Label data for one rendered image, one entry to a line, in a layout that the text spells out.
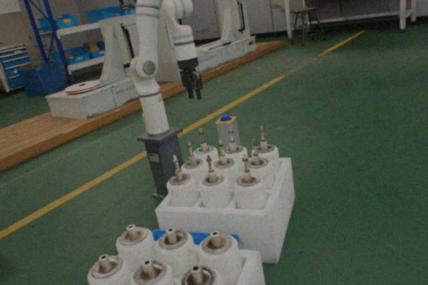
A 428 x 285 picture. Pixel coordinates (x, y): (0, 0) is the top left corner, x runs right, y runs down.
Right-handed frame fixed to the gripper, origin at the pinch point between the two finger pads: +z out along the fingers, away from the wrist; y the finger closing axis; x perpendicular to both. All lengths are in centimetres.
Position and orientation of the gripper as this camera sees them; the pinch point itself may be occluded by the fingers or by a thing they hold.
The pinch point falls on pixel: (194, 96)
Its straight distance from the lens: 135.5
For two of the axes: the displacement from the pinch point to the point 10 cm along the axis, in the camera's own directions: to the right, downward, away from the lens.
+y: 4.6, 2.4, -8.5
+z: 1.7, 9.2, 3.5
